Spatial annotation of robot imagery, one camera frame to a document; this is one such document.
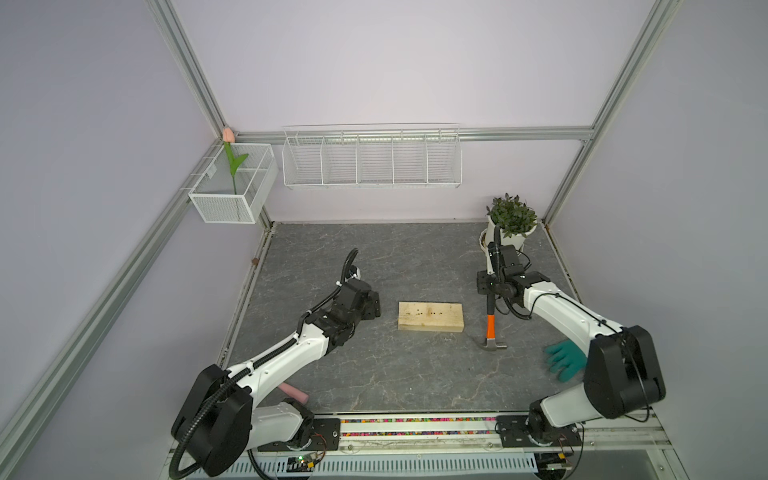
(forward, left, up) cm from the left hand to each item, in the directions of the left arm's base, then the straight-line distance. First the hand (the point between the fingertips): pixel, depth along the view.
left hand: (366, 299), depth 85 cm
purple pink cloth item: (-21, +20, -10) cm, 31 cm away
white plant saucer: (+30, -45, -13) cm, 56 cm away
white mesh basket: (+31, +37, +19) cm, 52 cm away
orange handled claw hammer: (-12, -36, -9) cm, 39 cm away
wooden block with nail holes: (-3, -19, -9) cm, 21 cm away
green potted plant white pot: (+24, -50, +5) cm, 56 cm away
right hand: (+5, -36, -1) cm, 37 cm away
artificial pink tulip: (+37, +38, +22) cm, 57 cm away
